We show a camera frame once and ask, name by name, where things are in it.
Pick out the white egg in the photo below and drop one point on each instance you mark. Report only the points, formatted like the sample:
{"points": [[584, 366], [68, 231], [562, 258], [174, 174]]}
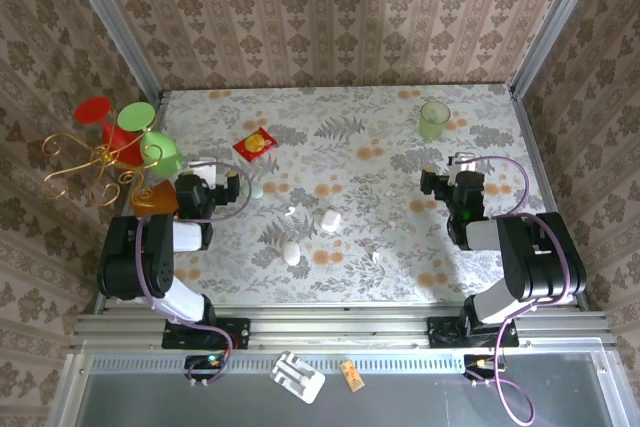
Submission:
{"points": [[291, 253]]}

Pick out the small orange packet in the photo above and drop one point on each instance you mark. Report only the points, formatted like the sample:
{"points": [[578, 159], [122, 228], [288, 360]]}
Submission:
{"points": [[352, 376]]}

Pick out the grey metal panel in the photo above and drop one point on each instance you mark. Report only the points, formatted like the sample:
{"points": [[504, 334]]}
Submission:
{"points": [[425, 402]]}

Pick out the red plastic wine glass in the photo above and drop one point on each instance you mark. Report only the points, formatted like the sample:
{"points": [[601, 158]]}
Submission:
{"points": [[120, 144]]}

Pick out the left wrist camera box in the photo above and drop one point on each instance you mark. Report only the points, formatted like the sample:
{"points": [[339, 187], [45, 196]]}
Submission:
{"points": [[205, 173]]}

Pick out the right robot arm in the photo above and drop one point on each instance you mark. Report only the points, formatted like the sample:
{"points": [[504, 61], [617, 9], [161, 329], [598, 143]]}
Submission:
{"points": [[545, 267]]}

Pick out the white earbud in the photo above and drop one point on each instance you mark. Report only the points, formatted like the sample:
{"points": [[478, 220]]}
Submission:
{"points": [[289, 212], [375, 256]]}

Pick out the white square charging case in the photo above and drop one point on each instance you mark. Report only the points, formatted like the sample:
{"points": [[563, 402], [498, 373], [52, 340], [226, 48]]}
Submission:
{"points": [[330, 221]]}

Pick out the aluminium frame post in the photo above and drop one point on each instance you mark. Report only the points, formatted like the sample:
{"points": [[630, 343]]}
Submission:
{"points": [[555, 22], [115, 22]]}

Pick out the white plastic moulded tray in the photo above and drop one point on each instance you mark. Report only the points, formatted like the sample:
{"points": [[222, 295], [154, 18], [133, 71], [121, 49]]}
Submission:
{"points": [[297, 377]]}

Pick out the mint green charging case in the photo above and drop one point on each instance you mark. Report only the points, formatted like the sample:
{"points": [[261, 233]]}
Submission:
{"points": [[256, 191]]}

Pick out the aluminium front rail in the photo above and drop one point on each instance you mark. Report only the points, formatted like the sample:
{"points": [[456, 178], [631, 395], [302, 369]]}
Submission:
{"points": [[350, 327]]}

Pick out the orange wooden rack base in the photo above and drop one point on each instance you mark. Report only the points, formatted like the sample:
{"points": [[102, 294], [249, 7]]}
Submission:
{"points": [[155, 199]]}

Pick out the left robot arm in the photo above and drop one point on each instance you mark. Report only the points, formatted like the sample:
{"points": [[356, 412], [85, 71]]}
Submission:
{"points": [[125, 257]]}

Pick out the red snack packet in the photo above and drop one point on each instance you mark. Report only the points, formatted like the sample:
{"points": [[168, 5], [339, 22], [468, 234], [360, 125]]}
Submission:
{"points": [[255, 143]]}

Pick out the aluminium side rail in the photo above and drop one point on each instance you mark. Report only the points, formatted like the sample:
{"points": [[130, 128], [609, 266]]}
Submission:
{"points": [[542, 172]]}

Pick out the green plastic wine glass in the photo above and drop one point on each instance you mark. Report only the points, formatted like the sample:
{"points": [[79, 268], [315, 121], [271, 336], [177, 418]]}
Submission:
{"points": [[164, 157]]}

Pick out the green transparent plastic cup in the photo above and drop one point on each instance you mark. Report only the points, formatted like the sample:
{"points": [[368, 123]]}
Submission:
{"points": [[434, 122]]}

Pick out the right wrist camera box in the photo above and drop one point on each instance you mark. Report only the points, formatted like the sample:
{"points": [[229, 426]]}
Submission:
{"points": [[462, 163]]}

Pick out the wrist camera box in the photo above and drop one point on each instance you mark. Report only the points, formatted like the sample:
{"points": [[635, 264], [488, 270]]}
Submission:
{"points": [[205, 173], [462, 163]]}

